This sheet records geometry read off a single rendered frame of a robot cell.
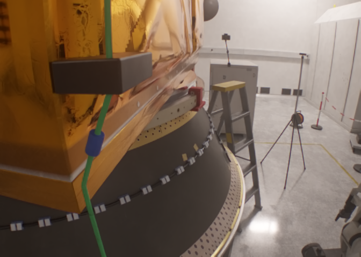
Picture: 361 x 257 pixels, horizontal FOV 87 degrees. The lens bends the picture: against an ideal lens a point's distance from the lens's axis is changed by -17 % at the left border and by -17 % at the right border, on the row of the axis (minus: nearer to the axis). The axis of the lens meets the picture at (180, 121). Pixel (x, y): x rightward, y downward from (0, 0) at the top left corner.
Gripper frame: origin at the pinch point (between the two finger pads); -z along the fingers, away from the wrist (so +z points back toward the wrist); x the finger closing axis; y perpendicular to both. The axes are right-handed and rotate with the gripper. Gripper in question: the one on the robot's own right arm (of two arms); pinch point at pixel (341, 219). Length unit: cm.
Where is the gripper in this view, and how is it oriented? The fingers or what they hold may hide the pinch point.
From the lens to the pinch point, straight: 233.1
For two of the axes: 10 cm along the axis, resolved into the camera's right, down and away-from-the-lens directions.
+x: -9.7, -2.2, 0.3
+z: 2.0, -9.1, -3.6
